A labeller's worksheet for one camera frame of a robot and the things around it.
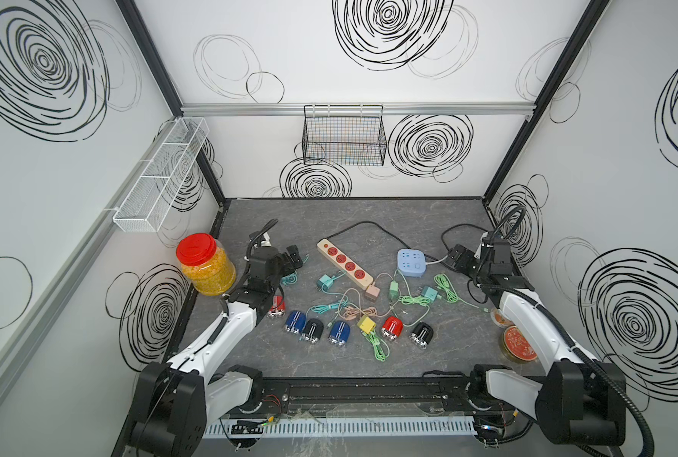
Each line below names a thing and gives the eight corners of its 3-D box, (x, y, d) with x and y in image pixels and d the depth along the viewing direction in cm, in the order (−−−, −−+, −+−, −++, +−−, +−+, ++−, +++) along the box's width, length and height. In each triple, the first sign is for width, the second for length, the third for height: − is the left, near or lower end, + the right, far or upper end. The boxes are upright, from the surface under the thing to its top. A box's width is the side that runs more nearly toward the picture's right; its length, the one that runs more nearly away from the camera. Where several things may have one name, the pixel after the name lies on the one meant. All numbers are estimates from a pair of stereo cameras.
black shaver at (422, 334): (407, 338, 86) (409, 334, 83) (417, 322, 89) (419, 318, 86) (425, 351, 83) (427, 347, 81) (434, 333, 86) (437, 330, 84)
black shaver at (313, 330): (301, 339, 85) (301, 336, 83) (310, 319, 88) (310, 316, 87) (318, 345, 83) (317, 342, 81) (326, 325, 87) (326, 322, 85)
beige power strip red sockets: (315, 247, 106) (314, 243, 104) (323, 240, 108) (323, 237, 106) (366, 290, 95) (366, 287, 93) (374, 282, 97) (375, 279, 95)
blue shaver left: (285, 333, 86) (283, 330, 84) (287, 313, 90) (286, 309, 88) (305, 333, 86) (305, 330, 84) (307, 313, 90) (306, 309, 88)
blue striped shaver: (328, 345, 83) (327, 342, 82) (328, 323, 88) (328, 320, 86) (349, 345, 84) (350, 342, 82) (349, 323, 88) (349, 320, 86)
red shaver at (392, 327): (378, 331, 86) (379, 328, 84) (390, 316, 89) (391, 313, 87) (394, 343, 84) (395, 340, 82) (404, 327, 87) (406, 324, 85)
